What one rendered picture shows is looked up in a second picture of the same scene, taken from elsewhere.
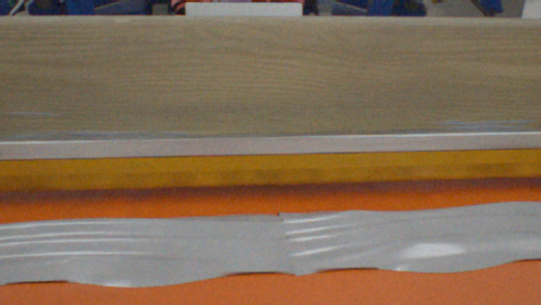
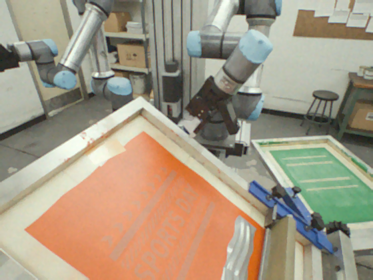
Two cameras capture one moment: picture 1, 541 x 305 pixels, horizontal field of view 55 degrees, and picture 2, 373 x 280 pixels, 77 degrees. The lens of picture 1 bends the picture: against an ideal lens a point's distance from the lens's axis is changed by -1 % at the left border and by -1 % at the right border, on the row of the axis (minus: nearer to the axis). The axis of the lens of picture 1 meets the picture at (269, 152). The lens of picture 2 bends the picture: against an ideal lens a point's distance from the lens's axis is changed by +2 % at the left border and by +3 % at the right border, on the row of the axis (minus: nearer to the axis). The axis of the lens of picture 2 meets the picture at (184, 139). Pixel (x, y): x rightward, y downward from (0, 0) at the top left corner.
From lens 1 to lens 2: 0.57 m
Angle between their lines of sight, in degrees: 86
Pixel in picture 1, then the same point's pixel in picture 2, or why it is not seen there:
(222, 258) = (230, 259)
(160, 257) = (234, 251)
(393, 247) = not seen: outside the picture
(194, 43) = (281, 266)
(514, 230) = not seen: outside the picture
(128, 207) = (256, 260)
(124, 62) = (279, 253)
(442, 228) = not seen: outside the picture
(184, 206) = (254, 271)
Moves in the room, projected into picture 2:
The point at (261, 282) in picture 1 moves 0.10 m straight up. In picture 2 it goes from (223, 260) to (227, 236)
